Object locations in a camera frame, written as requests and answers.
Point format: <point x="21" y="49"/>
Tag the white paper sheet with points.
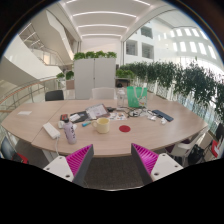
<point x="24" y="113"/>

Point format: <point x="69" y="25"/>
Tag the pale purple black-capped drink bottle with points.
<point x="70" y="133"/>

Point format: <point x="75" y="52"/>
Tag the small black device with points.
<point x="111" y="109"/>

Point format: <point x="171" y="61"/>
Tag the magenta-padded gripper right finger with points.
<point x="150" y="161"/>

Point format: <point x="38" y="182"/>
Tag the cream ceramic mug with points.
<point x="102" y="126"/>

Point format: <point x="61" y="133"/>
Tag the wooden-topped glass railing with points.
<point x="20" y="91"/>

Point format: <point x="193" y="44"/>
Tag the flat round red coaster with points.
<point x="124" y="128"/>

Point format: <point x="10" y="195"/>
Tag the small teal card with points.
<point x="86" y="124"/>

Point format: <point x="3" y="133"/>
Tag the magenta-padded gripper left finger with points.
<point x="75" y="163"/>

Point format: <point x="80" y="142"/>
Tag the black folder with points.
<point x="83" y="116"/>

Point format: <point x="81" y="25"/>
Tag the white cabinet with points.
<point x="94" y="76"/>

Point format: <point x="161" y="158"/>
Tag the potted green plants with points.
<point x="69" y="76"/>

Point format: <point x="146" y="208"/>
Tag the green plants atop cabinet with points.
<point x="95" y="55"/>

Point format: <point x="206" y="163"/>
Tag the white card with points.
<point x="75" y="117"/>

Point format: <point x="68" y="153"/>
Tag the small clear plastic box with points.
<point x="163" y="120"/>

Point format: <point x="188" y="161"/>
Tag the small red-black box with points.
<point x="63" y="117"/>

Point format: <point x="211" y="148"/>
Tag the clear plastic bottle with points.
<point x="121" y="99"/>

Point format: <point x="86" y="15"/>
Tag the green tote bag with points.
<point x="135" y="97"/>

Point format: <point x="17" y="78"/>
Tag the clear plastic packet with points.
<point x="151" y="117"/>

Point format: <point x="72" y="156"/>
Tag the black and red chair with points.
<point x="8" y="150"/>

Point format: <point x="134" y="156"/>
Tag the white side chair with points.
<point x="186" y="148"/>

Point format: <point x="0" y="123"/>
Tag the tall green plant hedge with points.
<point x="186" y="83"/>

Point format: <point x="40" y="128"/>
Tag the ceiling light strips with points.
<point x="103" y="14"/>

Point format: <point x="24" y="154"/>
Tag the dark blue flat case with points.
<point x="162" y="115"/>

